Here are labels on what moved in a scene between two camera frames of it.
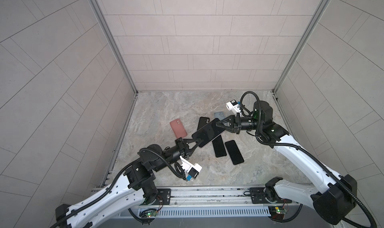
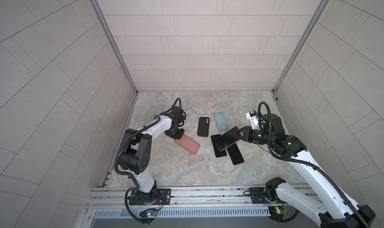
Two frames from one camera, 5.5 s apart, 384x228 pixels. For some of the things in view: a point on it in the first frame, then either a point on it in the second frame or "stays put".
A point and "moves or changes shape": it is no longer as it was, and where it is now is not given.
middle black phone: x=219 y=146 stays put
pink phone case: x=178 y=128 moves or changes shape
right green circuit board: x=277 y=212 stays put
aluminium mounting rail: x=266 y=195 stays put
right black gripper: x=236 y=124 to x=246 y=132
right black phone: x=234 y=152 stays put
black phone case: x=202 y=121 stays put
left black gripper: x=182 y=151 to x=178 y=135
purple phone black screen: x=208 y=132 to x=228 y=138
